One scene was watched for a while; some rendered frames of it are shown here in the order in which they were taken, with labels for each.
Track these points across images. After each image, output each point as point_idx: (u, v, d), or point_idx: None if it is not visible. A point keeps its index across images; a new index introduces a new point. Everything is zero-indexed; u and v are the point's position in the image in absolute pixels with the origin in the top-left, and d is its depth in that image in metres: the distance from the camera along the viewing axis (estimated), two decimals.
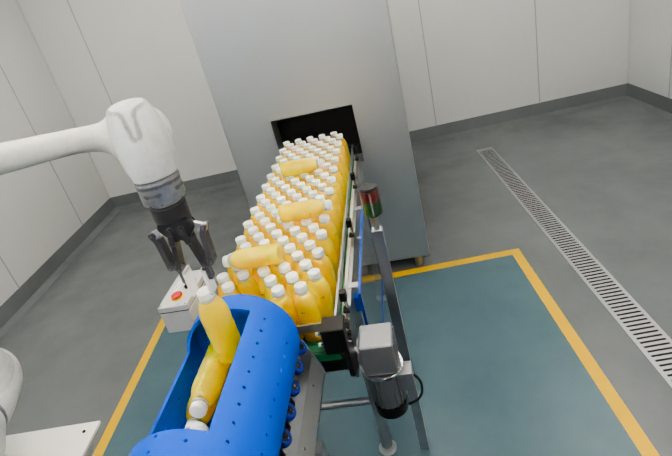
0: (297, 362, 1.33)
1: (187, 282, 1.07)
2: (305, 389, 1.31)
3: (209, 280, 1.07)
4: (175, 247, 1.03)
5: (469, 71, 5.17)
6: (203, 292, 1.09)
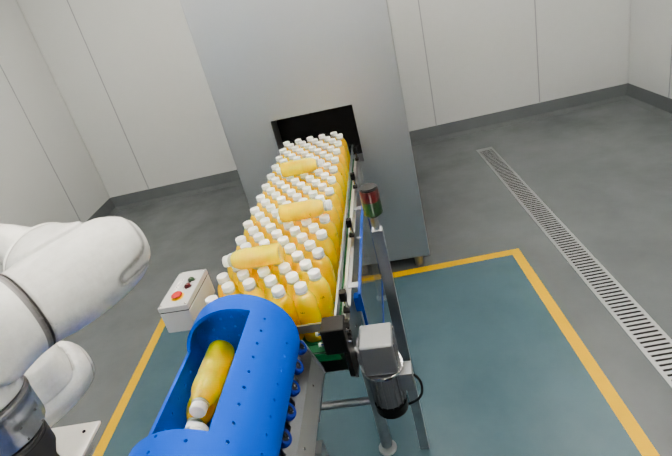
0: (297, 362, 1.33)
1: None
2: (305, 389, 1.31)
3: None
4: None
5: (469, 71, 5.17)
6: (247, 282, 1.52)
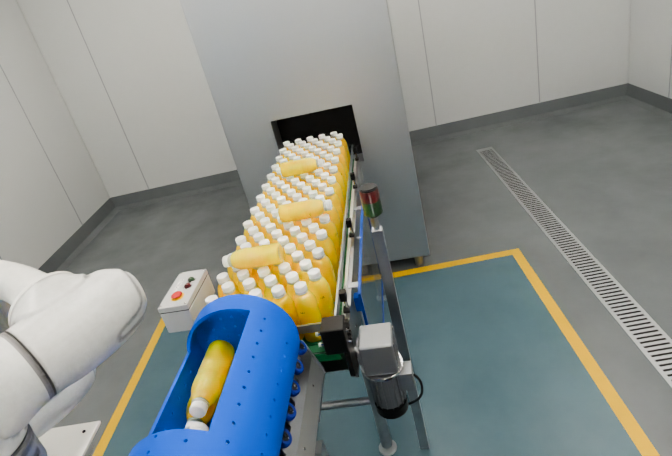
0: (297, 362, 1.33)
1: None
2: (305, 389, 1.31)
3: None
4: None
5: (469, 71, 5.17)
6: (247, 282, 1.52)
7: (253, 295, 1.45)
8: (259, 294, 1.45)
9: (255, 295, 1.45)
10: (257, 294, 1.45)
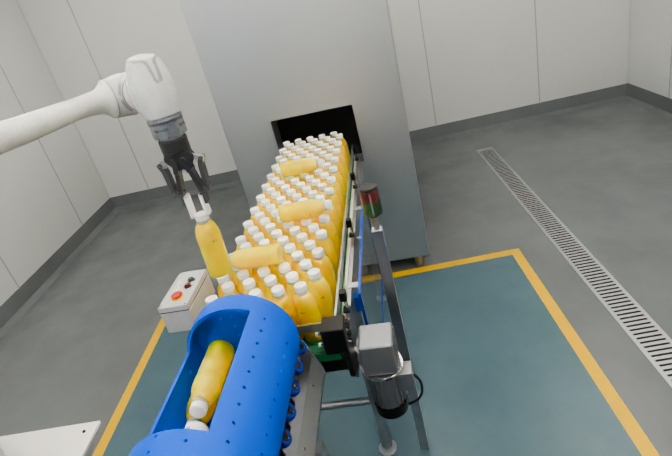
0: (297, 362, 1.33)
1: (187, 205, 1.33)
2: (305, 389, 1.31)
3: (205, 204, 1.33)
4: (178, 175, 1.30)
5: (469, 71, 5.17)
6: (247, 282, 1.52)
7: (253, 295, 1.45)
8: (259, 294, 1.45)
9: (255, 295, 1.45)
10: (257, 294, 1.45)
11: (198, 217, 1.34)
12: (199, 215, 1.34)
